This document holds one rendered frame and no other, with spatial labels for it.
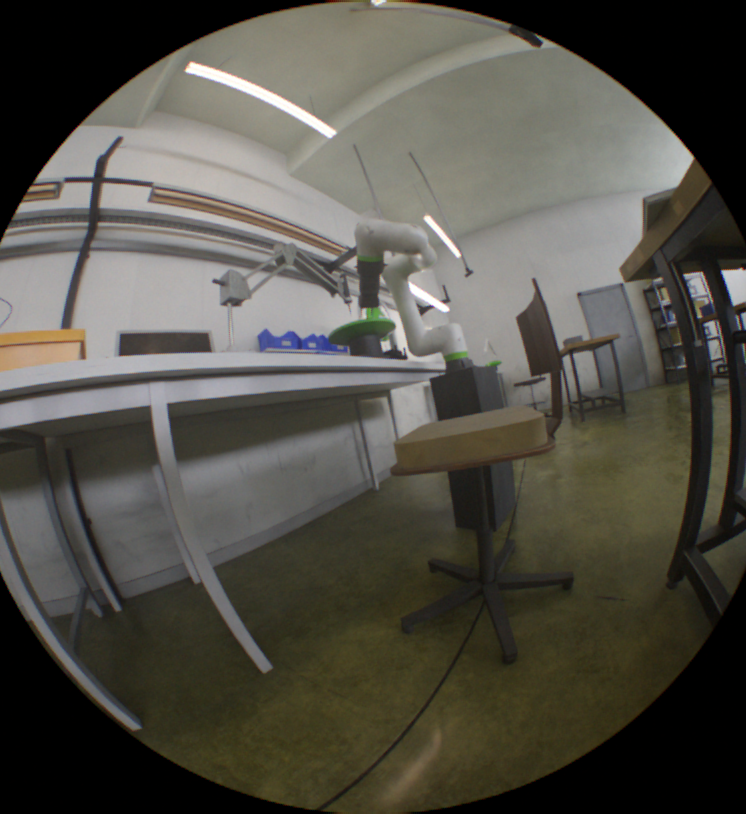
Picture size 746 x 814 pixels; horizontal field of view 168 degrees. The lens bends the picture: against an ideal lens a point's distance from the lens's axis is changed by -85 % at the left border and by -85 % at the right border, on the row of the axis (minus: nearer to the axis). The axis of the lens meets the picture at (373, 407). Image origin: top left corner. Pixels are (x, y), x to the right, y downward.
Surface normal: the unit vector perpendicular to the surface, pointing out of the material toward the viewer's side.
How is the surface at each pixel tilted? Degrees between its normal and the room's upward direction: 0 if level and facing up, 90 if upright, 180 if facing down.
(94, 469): 90
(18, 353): 94
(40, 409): 90
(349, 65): 180
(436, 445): 90
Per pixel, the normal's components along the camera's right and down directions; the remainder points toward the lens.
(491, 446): -0.41, 0.07
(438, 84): 0.21, 0.98
